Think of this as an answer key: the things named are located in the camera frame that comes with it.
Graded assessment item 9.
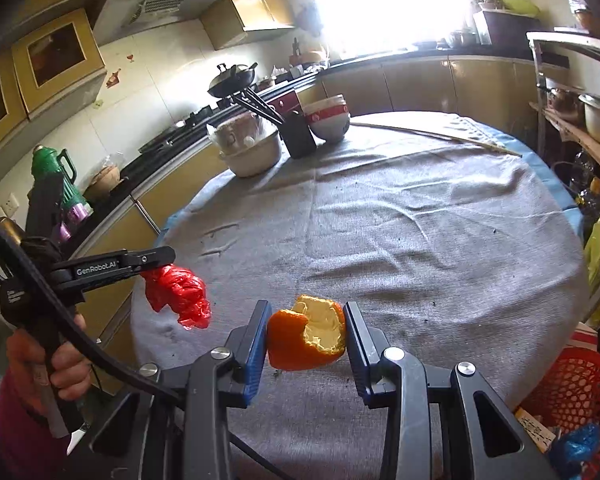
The red plastic bag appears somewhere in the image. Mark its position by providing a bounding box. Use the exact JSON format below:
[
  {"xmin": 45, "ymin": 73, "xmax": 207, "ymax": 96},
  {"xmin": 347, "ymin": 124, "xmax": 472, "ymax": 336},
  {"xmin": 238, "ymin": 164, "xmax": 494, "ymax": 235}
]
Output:
[{"xmin": 140, "ymin": 264, "xmax": 211, "ymax": 330}]

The orange peel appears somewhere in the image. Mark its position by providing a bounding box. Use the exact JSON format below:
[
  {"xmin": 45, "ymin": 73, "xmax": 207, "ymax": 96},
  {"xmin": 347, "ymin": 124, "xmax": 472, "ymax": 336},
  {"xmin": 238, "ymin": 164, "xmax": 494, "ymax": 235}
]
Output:
[{"xmin": 266, "ymin": 295, "xmax": 347, "ymax": 372}]

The white ceramic bowl with trash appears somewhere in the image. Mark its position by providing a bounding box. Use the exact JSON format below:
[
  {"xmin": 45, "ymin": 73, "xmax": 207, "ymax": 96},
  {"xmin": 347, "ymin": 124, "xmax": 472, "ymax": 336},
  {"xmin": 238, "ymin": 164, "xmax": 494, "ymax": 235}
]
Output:
[{"xmin": 208, "ymin": 112, "xmax": 282, "ymax": 178}]

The person's left hand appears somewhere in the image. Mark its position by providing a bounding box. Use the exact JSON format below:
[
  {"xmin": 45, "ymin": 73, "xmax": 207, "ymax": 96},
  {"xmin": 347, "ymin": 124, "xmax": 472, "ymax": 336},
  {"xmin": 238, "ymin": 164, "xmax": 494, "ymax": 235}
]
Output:
[{"xmin": 6, "ymin": 328, "xmax": 91, "ymax": 415}]

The green thermos jug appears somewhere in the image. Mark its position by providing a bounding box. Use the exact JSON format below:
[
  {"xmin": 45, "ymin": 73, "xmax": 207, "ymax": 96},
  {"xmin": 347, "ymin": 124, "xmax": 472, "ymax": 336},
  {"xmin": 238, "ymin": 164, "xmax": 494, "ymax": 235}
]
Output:
[{"xmin": 26, "ymin": 144, "xmax": 93, "ymax": 244}]

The grey tablecloth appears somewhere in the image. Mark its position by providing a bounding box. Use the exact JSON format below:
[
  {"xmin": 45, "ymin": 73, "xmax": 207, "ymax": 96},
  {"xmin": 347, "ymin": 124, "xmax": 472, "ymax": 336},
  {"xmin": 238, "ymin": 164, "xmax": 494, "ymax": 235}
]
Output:
[{"xmin": 130, "ymin": 123, "xmax": 591, "ymax": 480}]

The orange white cardboard box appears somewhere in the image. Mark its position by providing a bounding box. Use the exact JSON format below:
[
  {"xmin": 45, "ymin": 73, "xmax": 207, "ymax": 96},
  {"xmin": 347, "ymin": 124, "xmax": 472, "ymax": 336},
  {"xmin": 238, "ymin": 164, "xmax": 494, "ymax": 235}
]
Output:
[{"xmin": 515, "ymin": 408, "xmax": 556, "ymax": 453}]

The black wok on stove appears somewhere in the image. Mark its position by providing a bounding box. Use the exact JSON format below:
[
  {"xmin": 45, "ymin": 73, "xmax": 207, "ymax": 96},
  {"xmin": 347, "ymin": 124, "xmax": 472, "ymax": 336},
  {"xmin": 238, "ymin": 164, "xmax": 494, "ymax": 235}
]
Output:
[{"xmin": 208, "ymin": 63, "xmax": 258, "ymax": 99}]

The black chopstick holder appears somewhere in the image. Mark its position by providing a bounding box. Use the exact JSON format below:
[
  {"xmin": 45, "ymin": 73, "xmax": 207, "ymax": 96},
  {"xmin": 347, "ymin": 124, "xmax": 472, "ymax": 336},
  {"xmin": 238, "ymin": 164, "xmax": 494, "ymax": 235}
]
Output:
[{"xmin": 278, "ymin": 110, "xmax": 316, "ymax": 159}]

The red plastic mesh basket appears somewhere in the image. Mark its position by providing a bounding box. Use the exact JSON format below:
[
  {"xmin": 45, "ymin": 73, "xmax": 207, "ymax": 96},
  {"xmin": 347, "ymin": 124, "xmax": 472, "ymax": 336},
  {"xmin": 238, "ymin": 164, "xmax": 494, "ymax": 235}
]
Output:
[{"xmin": 521, "ymin": 348, "xmax": 600, "ymax": 479}]

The long wooden stick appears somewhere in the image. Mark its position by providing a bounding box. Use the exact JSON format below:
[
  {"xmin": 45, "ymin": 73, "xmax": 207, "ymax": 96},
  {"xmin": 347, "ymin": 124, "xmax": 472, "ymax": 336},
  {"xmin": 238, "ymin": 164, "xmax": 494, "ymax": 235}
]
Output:
[{"xmin": 351, "ymin": 122, "xmax": 522, "ymax": 158}]

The red white ceramic bowl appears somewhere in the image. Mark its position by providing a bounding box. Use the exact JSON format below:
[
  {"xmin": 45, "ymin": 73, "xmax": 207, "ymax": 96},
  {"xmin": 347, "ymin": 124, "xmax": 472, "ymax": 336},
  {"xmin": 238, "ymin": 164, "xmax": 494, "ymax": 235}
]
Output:
[{"xmin": 303, "ymin": 94, "xmax": 351, "ymax": 143}]

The blue plastic bag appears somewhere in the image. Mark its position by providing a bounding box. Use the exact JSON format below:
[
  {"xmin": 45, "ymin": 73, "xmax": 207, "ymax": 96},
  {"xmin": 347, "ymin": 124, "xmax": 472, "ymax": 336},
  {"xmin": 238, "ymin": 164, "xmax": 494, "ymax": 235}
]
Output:
[{"xmin": 547, "ymin": 422, "xmax": 600, "ymax": 480}]

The range hood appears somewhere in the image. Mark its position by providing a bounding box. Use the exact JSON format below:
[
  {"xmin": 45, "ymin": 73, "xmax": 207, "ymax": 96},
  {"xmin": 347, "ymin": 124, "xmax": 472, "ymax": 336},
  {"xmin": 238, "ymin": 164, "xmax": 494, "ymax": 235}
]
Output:
[{"xmin": 93, "ymin": 0, "xmax": 216, "ymax": 46}]

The metal storage rack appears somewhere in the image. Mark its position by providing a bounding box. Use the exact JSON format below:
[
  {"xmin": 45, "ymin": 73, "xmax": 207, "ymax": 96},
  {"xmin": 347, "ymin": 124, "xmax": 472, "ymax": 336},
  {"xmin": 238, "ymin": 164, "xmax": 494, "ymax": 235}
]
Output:
[{"xmin": 527, "ymin": 30, "xmax": 600, "ymax": 166}]

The black microwave oven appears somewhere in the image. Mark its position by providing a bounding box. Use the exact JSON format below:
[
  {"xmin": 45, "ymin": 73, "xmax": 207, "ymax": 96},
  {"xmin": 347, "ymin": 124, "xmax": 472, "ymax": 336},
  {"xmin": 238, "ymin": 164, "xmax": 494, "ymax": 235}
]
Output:
[{"xmin": 474, "ymin": 10, "xmax": 543, "ymax": 49}]

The black cable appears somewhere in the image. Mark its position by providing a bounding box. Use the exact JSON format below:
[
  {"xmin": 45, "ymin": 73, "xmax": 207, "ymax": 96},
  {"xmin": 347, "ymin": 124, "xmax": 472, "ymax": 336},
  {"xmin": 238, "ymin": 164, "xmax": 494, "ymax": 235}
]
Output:
[{"xmin": 0, "ymin": 209, "xmax": 292, "ymax": 480}]

